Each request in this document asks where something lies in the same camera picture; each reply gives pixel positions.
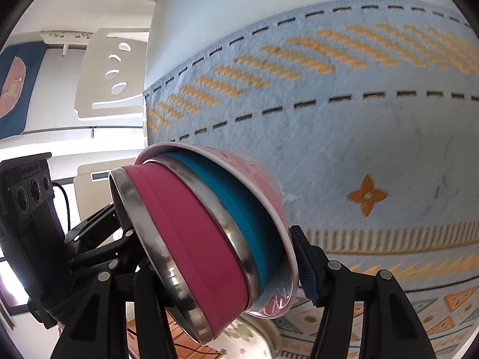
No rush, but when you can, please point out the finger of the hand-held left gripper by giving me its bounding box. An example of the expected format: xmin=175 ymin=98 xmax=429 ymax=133
xmin=63 ymin=204 xmax=122 ymax=249
xmin=73 ymin=230 xmax=141 ymax=275

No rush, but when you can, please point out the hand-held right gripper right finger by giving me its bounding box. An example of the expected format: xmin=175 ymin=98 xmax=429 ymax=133
xmin=289 ymin=225 xmax=436 ymax=359

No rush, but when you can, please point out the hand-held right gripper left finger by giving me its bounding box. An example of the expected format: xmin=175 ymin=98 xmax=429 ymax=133
xmin=50 ymin=265 xmax=178 ymax=359

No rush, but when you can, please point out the magenta steel-rimmed bowl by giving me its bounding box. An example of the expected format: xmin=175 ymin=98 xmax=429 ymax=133
xmin=108 ymin=165 xmax=259 ymax=346

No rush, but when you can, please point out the blue steel-rimmed bowl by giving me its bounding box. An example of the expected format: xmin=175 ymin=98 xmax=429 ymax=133
xmin=144 ymin=152 xmax=285 ymax=303

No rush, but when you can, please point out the white floral plate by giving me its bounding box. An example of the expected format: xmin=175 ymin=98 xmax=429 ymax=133
xmin=219 ymin=314 xmax=279 ymax=359

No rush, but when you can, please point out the pink floral bowl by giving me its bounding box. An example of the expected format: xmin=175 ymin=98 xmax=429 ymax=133
xmin=134 ymin=142 xmax=300 ymax=320

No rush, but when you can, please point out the wooden cabinet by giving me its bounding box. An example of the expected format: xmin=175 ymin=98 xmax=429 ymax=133
xmin=126 ymin=312 xmax=225 ymax=359

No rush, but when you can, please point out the blue patterned tablecloth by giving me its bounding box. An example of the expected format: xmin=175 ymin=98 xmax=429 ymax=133
xmin=143 ymin=0 xmax=479 ymax=359

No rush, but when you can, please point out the beige chair with oval holes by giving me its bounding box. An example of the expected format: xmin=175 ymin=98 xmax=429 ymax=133
xmin=74 ymin=28 xmax=150 ymax=120

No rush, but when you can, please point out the black cable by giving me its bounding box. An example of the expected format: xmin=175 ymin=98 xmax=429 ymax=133
xmin=52 ymin=182 xmax=72 ymax=232

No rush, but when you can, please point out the blue wall hanging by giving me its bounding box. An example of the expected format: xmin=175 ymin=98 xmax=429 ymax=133
xmin=0 ymin=43 xmax=47 ymax=141

